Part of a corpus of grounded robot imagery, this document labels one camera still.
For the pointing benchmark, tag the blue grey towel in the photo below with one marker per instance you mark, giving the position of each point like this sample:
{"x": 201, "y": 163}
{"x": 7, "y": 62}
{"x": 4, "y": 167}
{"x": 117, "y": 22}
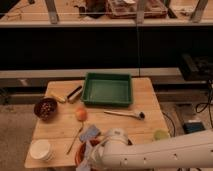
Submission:
{"x": 92, "y": 132}

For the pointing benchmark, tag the red bowl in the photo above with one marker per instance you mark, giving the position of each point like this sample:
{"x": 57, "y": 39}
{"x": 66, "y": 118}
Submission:
{"x": 80, "y": 151}

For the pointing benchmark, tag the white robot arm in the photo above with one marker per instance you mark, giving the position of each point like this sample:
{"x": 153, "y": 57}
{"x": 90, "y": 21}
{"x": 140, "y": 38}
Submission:
{"x": 187, "y": 151}

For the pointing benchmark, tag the dark bowl with nuts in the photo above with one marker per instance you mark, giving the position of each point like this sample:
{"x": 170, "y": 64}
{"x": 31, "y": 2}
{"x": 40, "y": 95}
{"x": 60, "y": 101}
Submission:
{"x": 45, "y": 108}

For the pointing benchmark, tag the green plastic tray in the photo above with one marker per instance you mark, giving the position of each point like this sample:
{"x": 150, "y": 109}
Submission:
{"x": 107, "y": 89}

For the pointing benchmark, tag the orange peach fruit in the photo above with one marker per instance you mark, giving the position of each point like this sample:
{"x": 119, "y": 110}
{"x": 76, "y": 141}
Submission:
{"x": 81, "y": 114}

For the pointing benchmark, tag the yellow corn cob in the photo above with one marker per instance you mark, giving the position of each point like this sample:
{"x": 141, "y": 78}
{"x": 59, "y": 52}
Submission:
{"x": 58, "y": 97}

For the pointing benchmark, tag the wooden table board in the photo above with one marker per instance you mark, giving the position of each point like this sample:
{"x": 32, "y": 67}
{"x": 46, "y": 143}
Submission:
{"x": 63, "y": 127}

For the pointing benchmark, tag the wooden spoon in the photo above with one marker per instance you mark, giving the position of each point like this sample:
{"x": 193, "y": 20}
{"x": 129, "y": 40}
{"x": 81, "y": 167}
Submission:
{"x": 75, "y": 137}

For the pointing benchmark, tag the green tennis ball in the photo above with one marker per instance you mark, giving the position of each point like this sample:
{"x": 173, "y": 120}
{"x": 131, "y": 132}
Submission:
{"x": 160, "y": 135}

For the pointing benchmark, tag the blue box on floor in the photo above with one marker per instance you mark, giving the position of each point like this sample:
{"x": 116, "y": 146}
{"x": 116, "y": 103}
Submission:
{"x": 192, "y": 127}

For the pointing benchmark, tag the white paper cup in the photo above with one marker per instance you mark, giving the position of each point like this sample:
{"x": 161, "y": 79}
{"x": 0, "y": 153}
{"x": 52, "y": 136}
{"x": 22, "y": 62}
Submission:
{"x": 41, "y": 150}

